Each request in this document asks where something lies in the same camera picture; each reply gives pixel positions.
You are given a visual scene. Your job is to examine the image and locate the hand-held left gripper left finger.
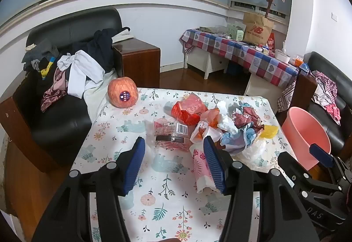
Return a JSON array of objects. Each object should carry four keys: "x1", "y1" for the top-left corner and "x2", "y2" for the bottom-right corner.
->
[{"x1": 31, "y1": 136, "x2": 146, "y2": 242}]

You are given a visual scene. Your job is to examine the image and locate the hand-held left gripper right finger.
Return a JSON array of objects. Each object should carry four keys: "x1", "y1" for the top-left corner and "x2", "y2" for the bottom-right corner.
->
[{"x1": 203, "y1": 135, "x2": 321, "y2": 242}]

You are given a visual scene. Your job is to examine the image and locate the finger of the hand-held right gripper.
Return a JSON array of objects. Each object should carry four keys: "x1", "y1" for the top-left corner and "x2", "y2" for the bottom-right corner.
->
[
  {"x1": 277, "y1": 151, "x2": 343, "y2": 193},
  {"x1": 309, "y1": 143, "x2": 352, "y2": 186}
]

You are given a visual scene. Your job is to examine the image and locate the pink floral plastic bag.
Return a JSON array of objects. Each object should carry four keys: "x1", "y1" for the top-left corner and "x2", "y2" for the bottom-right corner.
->
[{"x1": 189, "y1": 143, "x2": 221, "y2": 194}]

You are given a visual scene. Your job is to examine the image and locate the pink plastic bucket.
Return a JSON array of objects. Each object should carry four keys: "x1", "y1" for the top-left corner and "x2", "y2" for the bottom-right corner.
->
[{"x1": 281, "y1": 106, "x2": 331, "y2": 171}]

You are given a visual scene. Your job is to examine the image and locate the clear plastic bag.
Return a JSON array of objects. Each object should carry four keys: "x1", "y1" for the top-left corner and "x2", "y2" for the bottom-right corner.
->
[{"x1": 228, "y1": 137, "x2": 279, "y2": 174}]

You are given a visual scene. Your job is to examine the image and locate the yellow foam fruit net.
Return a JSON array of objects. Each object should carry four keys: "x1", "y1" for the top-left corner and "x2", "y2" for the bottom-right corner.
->
[{"x1": 260, "y1": 125, "x2": 279, "y2": 139}]

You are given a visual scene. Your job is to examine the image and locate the clear wrapper with barcode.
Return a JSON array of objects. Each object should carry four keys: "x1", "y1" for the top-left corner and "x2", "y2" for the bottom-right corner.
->
[{"x1": 152, "y1": 118, "x2": 193, "y2": 152}]

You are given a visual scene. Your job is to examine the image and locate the white tissue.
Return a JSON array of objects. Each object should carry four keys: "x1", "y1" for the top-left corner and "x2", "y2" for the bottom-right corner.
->
[{"x1": 217, "y1": 100, "x2": 238, "y2": 136}]

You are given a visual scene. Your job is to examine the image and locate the orange and white plastic bag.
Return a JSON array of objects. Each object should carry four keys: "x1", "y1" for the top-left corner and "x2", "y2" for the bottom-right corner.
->
[{"x1": 190, "y1": 108, "x2": 224, "y2": 147}]

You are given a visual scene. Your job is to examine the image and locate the dark red wrapper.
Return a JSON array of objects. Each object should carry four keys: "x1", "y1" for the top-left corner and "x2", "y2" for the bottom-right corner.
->
[{"x1": 220, "y1": 106, "x2": 265, "y2": 149}]

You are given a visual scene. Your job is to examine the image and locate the red snack wrapper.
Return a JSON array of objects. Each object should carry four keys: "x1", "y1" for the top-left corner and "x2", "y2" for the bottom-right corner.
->
[{"x1": 171, "y1": 93, "x2": 209, "y2": 126}]

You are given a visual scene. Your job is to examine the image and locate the black leather armchair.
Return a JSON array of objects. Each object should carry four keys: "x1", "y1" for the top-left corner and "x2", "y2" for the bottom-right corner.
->
[{"x1": 304, "y1": 51, "x2": 352, "y2": 156}]

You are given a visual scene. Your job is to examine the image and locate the floral tablecloth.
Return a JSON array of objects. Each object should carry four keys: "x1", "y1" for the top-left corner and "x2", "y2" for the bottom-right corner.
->
[{"x1": 70, "y1": 87, "x2": 300, "y2": 242}]

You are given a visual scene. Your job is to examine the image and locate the pink floral garment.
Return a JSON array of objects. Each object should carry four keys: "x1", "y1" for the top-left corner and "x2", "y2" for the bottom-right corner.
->
[{"x1": 324, "y1": 103, "x2": 342, "y2": 126}]

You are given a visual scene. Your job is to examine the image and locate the plaid garment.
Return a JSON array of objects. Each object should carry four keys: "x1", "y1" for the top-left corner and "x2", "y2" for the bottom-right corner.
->
[{"x1": 313, "y1": 70, "x2": 338, "y2": 106}]

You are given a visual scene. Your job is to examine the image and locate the red apple with sticker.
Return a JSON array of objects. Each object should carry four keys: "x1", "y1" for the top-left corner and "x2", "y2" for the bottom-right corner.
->
[{"x1": 108, "y1": 76, "x2": 139, "y2": 108}]

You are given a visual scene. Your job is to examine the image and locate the black leather sofa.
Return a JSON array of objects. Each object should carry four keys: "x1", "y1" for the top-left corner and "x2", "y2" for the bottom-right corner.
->
[{"x1": 12, "y1": 7, "x2": 131, "y2": 174}]

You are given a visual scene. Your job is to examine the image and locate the small brown wooden cabinet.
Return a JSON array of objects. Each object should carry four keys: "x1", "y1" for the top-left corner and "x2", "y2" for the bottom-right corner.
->
[{"x1": 111, "y1": 38, "x2": 161, "y2": 89}]

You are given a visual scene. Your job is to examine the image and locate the white table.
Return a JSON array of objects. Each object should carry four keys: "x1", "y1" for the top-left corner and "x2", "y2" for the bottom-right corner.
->
[{"x1": 184, "y1": 48, "x2": 284, "y2": 99}]

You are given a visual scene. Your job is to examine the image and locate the maroon floral garment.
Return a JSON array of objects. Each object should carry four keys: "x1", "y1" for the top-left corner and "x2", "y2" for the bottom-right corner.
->
[{"x1": 41, "y1": 68, "x2": 70, "y2": 112}]

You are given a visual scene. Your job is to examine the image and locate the small colourful packets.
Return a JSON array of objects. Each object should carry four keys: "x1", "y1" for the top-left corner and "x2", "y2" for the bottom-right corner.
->
[{"x1": 254, "y1": 44, "x2": 276, "y2": 56}]

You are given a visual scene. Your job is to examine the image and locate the checkered tablecloth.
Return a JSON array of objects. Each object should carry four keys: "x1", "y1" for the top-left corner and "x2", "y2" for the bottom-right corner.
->
[{"x1": 180, "y1": 28, "x2": 301, "y2": 113}]

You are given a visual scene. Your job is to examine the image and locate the dark navy garment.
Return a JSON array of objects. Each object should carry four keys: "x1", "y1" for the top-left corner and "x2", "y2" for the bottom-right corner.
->
[{"x1": 85, "y1": 27, "x2": 131, "y2": 75}]

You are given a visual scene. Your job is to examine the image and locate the white paper stack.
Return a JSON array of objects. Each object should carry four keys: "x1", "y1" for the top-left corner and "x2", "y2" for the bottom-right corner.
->
[{"x1": 111, "y1": 31, "x2": 135, "y2": 45}]

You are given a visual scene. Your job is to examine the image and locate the yellow and blue cloth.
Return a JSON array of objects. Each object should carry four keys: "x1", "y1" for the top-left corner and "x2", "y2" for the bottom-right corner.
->
[{"x1": 41, "y1": 56, "x2": 57, "y2": 81}]

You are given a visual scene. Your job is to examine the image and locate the brown paper bag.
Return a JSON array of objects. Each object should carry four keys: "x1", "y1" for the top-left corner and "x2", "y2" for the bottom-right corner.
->
[{"x1": 243, "y1": 12, "x2": 275, "y2": 46}]

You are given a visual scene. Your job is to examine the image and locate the green box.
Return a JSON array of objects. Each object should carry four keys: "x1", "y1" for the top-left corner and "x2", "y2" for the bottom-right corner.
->
[{"x1": 227, "y1": 23, "x2": 246, "y2": 40}]

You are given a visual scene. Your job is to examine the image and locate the clear plastic packaging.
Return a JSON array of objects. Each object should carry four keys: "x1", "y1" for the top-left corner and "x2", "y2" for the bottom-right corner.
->
[{"x1": 199, "y1": 26, "x2": 229, "y2": 35}]

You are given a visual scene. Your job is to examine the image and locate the grey garment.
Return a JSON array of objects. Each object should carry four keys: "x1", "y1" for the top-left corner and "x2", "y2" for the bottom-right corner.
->
[{"x1": 22, "y1": 38, "x2": 60, "y2": 72}]

